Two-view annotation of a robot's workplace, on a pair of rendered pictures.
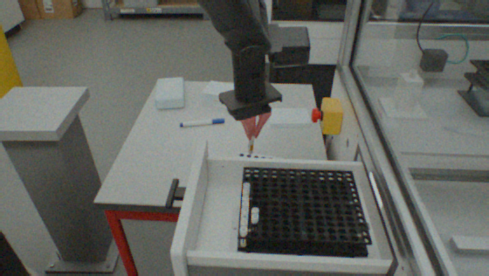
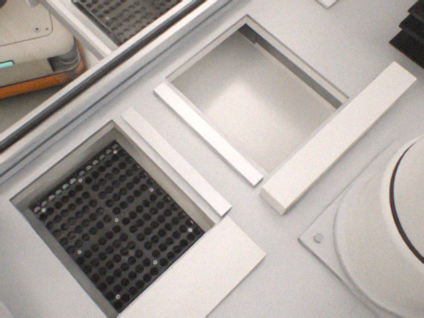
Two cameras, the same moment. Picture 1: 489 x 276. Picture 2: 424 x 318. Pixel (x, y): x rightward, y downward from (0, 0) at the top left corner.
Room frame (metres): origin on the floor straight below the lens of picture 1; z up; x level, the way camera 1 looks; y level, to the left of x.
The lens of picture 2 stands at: (0.06, -0.64, 1.62)
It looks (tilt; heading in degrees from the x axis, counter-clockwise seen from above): 67 degrees down; 40
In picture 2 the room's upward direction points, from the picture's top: 3 degrees clockwise
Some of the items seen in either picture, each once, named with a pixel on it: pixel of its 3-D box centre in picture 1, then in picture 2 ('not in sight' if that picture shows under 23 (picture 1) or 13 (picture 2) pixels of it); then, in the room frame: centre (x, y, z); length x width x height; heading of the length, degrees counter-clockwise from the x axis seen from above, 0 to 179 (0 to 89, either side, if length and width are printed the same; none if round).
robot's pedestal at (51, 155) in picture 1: (65, 186); not in sight; (1.01, 0.71, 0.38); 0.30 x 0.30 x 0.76; 0
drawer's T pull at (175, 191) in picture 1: (178, 193); not in sight; (0.46, 0.12, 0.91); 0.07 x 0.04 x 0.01; 177
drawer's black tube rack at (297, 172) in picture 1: (299, 211); not in sight; (0.45, -0.11, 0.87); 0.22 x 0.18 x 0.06; 87
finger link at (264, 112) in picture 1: (247, 119); not in sight; (0.55, -0.01, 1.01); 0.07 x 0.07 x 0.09; 24
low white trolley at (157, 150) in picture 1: (229, 214); not in sight; (0.87, 0.05, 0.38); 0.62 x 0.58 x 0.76; 177
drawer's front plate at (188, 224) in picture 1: (194, 205); not in sight; (0.46, 0.09, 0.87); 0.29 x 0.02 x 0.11; 177
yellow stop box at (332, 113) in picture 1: (329, 115); not in sight; (0.77, -0.23, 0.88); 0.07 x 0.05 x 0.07; 177
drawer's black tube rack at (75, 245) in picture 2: not in sight; (119, 224); (0.12, -0.41, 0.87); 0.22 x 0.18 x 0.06; 87
